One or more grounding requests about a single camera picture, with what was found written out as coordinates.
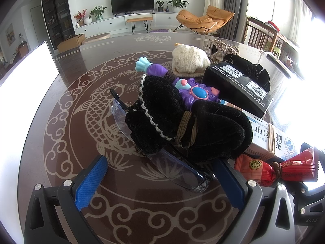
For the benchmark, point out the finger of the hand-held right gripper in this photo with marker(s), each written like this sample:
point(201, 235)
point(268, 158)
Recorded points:
point(307, 147)
point(304, 195)

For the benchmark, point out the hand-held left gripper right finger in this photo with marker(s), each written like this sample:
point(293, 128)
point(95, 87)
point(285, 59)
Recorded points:
point(228, 183)

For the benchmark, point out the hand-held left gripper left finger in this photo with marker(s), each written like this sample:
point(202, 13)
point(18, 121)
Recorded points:
point(91, 180)

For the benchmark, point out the red snack packet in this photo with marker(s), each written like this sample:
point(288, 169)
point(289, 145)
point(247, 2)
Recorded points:
point(254, 169)

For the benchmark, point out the white blue cream box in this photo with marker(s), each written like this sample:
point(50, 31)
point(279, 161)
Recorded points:
point(261, 137)

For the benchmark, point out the clear safety glasses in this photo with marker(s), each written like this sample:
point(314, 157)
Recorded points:
point(175, 167)

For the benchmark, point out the purple plastic toy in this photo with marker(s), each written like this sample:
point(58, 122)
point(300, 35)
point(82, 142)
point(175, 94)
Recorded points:
point(200, 92)

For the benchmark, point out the black cardboard box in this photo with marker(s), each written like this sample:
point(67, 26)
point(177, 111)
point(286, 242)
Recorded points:
point(228, 86)

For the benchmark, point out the black velvet hair bow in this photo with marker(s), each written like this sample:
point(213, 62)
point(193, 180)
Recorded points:
point(157, 101)
point(243, 67)

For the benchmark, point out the dark wooden chair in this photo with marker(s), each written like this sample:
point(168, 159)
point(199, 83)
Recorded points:
point(256, 33)

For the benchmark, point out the beige knit pouch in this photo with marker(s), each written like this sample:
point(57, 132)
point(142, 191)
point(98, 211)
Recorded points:
point(190, 56)

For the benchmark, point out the brown cardboard box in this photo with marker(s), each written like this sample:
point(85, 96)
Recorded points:
point(71, 42)

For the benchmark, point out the round wooden board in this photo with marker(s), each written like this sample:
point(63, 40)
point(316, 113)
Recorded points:
point(97, 37)

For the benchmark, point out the wooden side cabinet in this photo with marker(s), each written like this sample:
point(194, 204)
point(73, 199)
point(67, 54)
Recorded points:
point(22, 49)

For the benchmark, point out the white television cabinet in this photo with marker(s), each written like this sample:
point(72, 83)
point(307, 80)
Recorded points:
point(114, 22)

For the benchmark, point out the white round vase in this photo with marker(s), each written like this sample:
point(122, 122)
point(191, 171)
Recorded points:
point(88, 20)

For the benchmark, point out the grey curtain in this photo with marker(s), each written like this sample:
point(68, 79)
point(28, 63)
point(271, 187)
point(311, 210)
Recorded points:
point(232, 2)

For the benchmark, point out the red flower arrangement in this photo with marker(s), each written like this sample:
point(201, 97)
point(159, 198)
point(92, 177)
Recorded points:
point(80, 17)

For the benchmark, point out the purple floor mat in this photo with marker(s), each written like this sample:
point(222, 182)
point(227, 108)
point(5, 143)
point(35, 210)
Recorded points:
point(160, 30)

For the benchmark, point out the orange lounge chair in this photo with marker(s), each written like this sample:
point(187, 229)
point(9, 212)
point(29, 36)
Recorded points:
point(203, 19)

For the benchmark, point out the wooden bench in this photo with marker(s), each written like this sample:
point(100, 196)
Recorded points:
point(139, 19)

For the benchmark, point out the black display cabinet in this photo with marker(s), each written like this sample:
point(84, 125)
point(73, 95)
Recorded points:
point(58, 12)

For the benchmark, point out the black television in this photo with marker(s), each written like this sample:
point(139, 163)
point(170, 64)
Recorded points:
point(132, 1)

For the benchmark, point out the large leafy potted plant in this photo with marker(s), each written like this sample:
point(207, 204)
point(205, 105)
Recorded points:
point(177, 2)

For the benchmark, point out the small green potted plant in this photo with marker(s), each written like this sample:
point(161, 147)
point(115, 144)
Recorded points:
point(160, 5)

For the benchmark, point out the framed wall picture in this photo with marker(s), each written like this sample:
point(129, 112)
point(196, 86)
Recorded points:
point(10, 33)

